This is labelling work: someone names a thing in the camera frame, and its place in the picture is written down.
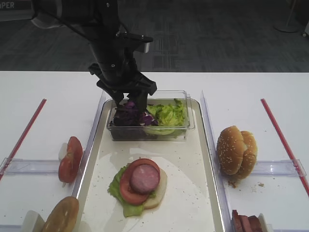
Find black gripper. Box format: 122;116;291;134
88;42;157;113

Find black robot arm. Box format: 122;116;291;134
31;0;157;112

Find green lettuce pile in box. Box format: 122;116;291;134
144;99;185;138

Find white block behind tomato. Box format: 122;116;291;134
58;143;68;161

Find upright tomato slices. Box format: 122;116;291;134
58;136;83;184

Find tomato slice on stack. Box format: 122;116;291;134
120;159;160;205

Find lettuce leaf on stack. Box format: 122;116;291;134
108;163;155;217

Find upright sausage slices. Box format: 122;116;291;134
232;210;263;232

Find purple cabbage pile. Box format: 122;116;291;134
110;100;158;127

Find clear plastic salad box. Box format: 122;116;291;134
106;90;195;141

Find sausage slice on stack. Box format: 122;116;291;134
130;164;160;194

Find sesame bun front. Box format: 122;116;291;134
216;126;246;175

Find sesame bun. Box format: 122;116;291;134
236;131;258;179
216;126;246;175

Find white metal tray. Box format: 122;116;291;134
75;100;224;232

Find sesame bun rear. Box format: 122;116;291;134
236;131;258;179

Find upright toasted bun half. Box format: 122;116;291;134
41;196;79;232

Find left red strip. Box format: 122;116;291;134
0;99;47;180

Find red strip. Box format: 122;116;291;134
260;99;309;195
0;99;47;180

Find white block behind bun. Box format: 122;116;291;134
21;210;45;232

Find right red strip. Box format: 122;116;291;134
260;99;309;195

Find white stand base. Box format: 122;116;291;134
273;0;299;33

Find white block behind sausage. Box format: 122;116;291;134
258;213;274;232

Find left long clear rail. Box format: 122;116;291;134
72;91;106;199

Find long clear rail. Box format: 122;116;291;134
72;91;106;199
200;91;235;232

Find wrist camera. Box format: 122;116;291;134
115;32;154;53

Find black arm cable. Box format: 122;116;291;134
33;0;116;43

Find upper left clear rail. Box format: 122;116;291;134
0;158;60;175

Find right long clear rail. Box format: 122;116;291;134
200;91;235;232

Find upper right clear rail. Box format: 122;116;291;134
251;159;307;177

